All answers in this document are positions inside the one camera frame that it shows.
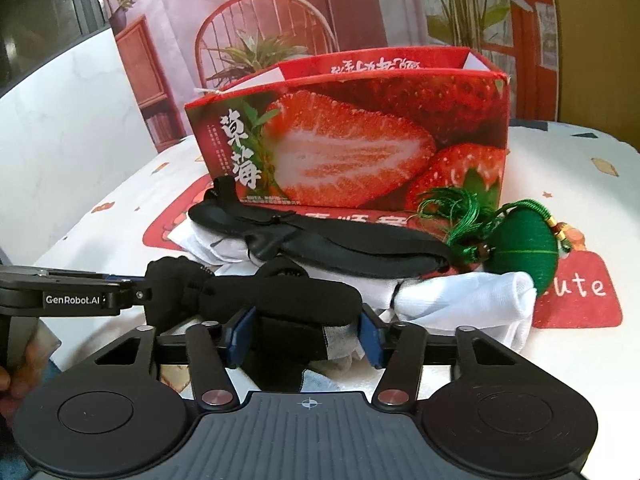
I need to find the red strawberry cardboard box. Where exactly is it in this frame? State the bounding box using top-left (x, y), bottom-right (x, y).
top-left (186, 47), bottom-right (510, 211)

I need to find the green tasselled egg ornament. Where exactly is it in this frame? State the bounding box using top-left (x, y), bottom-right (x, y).
top-left (416, 186), bottom-right (574, 295)

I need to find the operator left hand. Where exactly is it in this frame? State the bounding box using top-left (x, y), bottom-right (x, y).
top-left (0, 342), bottom-right (55, 425)

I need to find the bear print table cloth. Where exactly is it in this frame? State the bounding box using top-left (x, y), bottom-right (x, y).
top-left (39, 122), bottom-right (639, 479)

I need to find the black sleep eye mask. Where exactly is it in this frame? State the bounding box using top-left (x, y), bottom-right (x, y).
top-left (188, 177), bottom-right (454, 278)

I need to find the white sock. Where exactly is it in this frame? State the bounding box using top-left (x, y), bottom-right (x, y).
top-left (326, 270), bottom-right (538, 361)

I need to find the black fabric glove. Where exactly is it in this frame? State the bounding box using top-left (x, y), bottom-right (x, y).
top-left (143, 257), bottom-right (364, 392)

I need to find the printed living room backdrop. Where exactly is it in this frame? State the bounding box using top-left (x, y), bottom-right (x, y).
top-left (99, 0), bottom-right (559, 150)

